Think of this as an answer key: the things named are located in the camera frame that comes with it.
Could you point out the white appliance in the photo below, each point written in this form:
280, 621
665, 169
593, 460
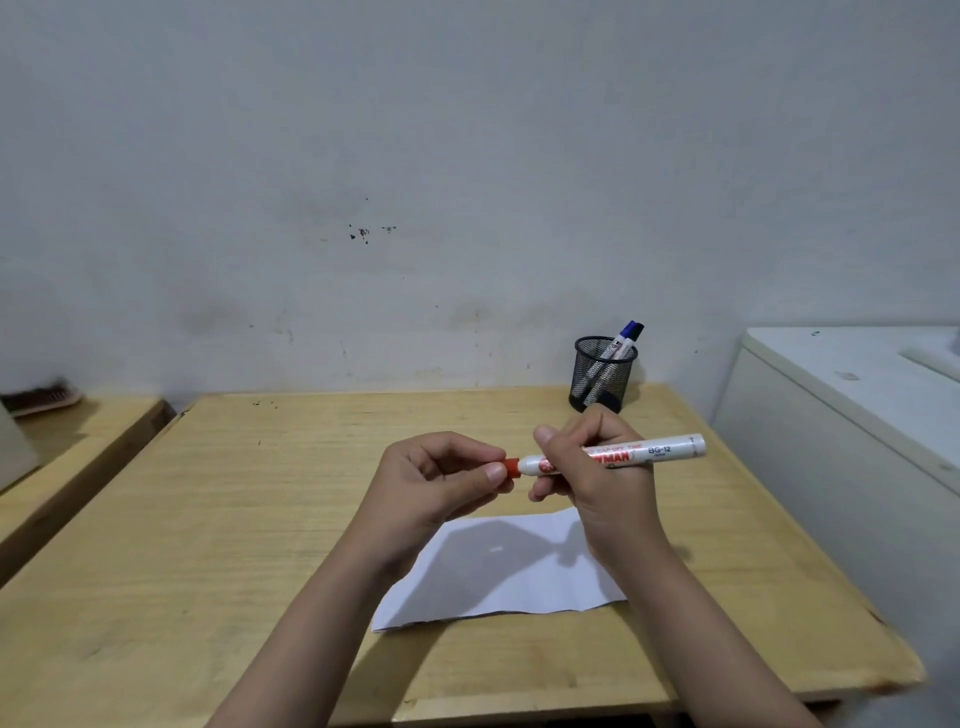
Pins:
847, 465

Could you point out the white paper sheet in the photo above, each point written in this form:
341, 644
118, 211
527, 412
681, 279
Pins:
495, 577

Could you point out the person's right thumb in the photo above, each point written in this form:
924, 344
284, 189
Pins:
551, 487

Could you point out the red marker cap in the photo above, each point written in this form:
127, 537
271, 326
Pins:
512, 467

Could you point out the person's left hand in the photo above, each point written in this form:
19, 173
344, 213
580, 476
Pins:
409, 495

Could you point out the person's right forearm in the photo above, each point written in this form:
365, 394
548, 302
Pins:
697, 645

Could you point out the person's left thumb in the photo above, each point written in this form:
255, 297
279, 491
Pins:
491, 480

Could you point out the brown bristle brush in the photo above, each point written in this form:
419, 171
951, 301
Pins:
41, 397

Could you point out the white marker with red label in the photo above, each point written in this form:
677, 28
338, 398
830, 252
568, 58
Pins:
667, 450

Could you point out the white marker with blue cap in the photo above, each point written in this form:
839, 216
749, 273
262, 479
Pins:
628, 334

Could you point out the person's right hand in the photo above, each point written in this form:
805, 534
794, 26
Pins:
619, 510

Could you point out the person's left forearm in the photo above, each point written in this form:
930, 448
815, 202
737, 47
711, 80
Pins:
315, 637

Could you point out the black mesh pen holder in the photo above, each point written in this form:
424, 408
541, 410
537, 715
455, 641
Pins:
600, 382

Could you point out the wooden side table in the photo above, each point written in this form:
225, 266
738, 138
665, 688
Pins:
67, 472

